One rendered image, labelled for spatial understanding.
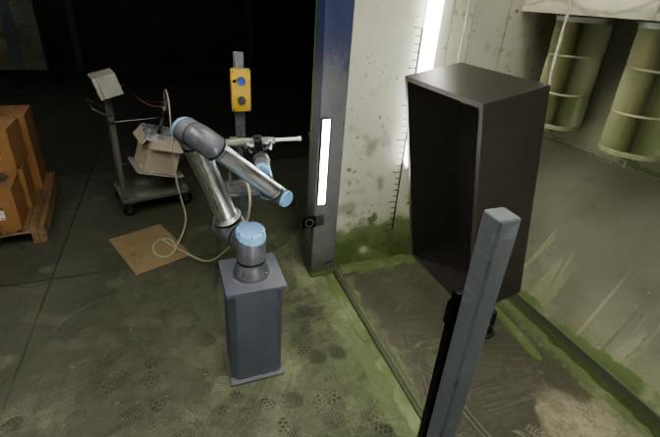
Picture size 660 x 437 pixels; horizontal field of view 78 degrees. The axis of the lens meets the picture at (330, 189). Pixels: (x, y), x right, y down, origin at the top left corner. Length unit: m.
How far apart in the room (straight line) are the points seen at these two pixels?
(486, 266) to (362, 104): 2.04
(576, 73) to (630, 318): 1.52
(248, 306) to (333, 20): 1.68
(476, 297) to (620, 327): 2.15
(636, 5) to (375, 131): 1.56
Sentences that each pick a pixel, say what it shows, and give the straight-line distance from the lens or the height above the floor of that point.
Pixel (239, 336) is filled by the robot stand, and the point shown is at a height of 0.35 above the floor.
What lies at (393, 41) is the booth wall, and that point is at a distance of 2.77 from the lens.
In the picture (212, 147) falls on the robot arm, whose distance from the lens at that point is 1.79.
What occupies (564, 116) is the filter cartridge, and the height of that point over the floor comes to 1.36.
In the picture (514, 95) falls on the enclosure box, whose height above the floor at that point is 1.66.
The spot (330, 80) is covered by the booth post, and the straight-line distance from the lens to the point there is 2.63.
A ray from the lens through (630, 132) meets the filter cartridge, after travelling 2.86.
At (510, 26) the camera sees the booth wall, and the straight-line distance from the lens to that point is 3.30.
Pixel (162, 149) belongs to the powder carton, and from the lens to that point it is 4.03.
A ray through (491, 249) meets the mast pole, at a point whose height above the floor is 1.58.
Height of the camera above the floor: 1.98
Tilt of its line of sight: 25 degrees down
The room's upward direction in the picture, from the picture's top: 4 degrees clockwise
